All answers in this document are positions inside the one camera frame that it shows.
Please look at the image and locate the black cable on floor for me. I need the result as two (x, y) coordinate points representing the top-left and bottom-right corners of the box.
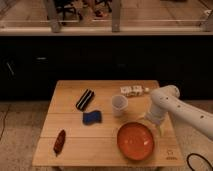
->
(186, 152), (213, 171)

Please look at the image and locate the translucent plastic cup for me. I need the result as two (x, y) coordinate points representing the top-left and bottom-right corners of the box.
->
(111, 95), (128, 117)

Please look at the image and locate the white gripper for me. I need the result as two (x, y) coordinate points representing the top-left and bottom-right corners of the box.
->
(145, 104), (166, 136)

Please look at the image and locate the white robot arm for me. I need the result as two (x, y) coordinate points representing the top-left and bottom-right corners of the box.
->
(145, 85), (213, 141)

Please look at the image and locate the black cable at left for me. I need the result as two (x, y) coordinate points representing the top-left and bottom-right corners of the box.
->
(0, 103), (11, 139)

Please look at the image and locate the black office chair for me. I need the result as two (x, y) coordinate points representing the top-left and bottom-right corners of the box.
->
(53, 0), (83, 25)

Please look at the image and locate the orange ceramic bowl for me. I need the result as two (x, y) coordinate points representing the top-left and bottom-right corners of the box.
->
(117, 122), (154, 161)

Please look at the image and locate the small white bottle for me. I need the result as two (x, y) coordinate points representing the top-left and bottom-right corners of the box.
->
(144, 87), (150, 93)

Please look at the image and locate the dark red brown pouch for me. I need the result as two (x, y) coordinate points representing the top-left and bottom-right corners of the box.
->
(53, 130), (66, 155)

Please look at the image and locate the black white striped case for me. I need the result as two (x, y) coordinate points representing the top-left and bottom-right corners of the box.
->
(76, 89), (94, 111)

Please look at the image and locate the blue sponge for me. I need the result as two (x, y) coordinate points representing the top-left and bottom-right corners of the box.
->
(82, 110), (102, 125)

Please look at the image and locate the white printed box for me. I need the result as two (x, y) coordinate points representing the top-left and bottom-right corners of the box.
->
(120, 85), (143, 97)

